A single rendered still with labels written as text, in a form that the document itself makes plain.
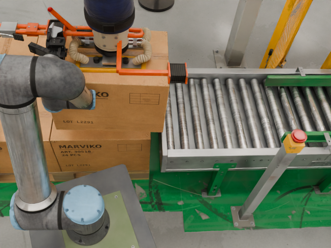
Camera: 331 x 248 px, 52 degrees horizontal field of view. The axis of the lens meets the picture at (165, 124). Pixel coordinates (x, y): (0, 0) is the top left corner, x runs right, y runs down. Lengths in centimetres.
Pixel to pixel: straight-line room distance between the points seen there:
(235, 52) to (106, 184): 193
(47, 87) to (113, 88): 72
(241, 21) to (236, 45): 25
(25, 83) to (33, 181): 40
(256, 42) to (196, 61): 71
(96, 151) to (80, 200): 87
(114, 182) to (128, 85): 48
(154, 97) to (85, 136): 59
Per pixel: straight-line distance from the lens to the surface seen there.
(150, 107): 178
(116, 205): 164
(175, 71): 151
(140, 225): 163
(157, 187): 252
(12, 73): 100
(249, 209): 235
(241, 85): 245
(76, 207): 135
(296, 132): 167
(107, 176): 173
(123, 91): 169
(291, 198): 272
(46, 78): 98
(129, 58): 173
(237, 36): 308
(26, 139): 113
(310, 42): 391
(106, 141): 209
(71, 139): 211
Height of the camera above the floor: 229
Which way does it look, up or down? 55 degrees down
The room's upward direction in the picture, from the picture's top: 7 degrees clockwise
